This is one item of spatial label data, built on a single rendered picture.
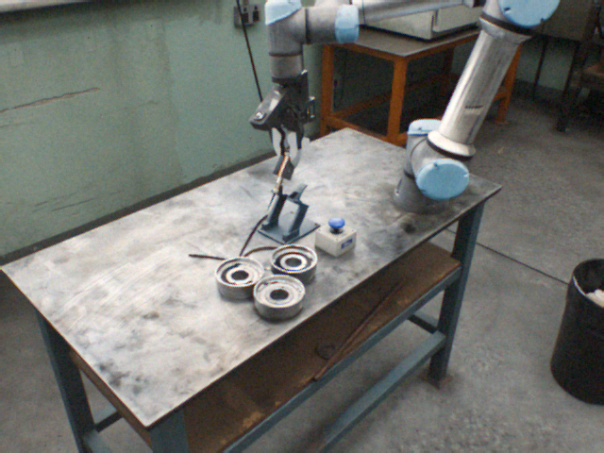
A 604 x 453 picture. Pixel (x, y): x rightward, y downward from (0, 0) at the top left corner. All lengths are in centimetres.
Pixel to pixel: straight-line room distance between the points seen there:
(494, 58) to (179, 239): 82
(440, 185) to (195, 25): 185
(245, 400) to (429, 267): 73
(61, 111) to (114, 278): 145
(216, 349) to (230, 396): 27
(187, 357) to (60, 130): 174
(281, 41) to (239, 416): 81
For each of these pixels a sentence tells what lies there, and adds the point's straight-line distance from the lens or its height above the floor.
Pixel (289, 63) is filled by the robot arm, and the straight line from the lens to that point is 123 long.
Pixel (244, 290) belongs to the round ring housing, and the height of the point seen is 83.
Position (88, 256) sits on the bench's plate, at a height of 80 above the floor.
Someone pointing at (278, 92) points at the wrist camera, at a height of 116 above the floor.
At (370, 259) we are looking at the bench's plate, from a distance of 132.
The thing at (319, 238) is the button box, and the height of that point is 83.
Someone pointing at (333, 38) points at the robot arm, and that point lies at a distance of 122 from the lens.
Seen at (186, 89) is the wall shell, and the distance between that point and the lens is 294.
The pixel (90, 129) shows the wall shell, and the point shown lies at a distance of 272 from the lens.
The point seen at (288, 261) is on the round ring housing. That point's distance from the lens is 126.
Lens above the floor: 156
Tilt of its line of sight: 32 degrees down
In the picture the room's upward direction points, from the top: 1 degrees clockwise
